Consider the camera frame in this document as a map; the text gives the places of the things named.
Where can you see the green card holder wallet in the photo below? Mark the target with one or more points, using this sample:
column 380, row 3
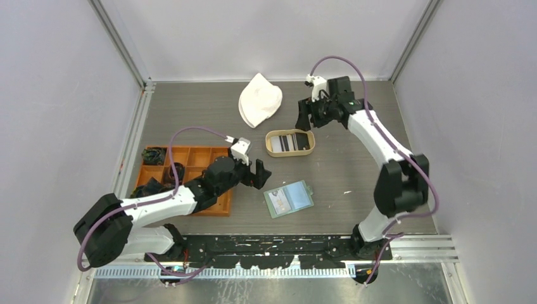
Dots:
column 299, row 195

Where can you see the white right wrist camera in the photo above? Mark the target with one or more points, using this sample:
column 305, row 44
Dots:
column 317, row 84

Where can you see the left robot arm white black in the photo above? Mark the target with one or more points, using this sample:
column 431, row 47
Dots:
column 106, row 229

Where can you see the aluminium frame rail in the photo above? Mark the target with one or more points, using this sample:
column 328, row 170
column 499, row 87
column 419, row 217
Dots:
column 416, row 248

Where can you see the silver credit card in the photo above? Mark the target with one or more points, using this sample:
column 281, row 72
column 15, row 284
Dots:
column 276, row 144

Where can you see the beige oval card tray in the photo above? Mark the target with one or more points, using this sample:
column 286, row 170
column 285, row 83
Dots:
column 294, row 143

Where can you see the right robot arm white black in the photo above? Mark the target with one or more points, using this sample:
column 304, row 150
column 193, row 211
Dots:
column 401, row 186

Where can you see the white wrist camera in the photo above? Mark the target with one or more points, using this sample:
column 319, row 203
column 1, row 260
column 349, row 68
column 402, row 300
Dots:
column 239, row 150
column 317, row 84

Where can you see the white credit card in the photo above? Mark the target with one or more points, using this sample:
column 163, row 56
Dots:
column 279, row 201

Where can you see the orange compartment organizer tray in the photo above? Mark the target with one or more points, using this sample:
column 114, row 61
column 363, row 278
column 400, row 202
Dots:
column 195, row 159

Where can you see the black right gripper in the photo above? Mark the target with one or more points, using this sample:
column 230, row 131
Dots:
column 306, row 107

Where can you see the white folded cloth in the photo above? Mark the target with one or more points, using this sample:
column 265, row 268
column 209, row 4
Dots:
column 259, row 100

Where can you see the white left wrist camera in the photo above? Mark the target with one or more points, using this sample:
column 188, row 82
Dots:
column 239, row 150

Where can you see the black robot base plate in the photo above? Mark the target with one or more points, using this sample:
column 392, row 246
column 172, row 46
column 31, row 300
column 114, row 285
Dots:
column 272, row 251

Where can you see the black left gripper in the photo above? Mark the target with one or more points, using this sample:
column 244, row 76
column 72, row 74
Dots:
column 257, row 180

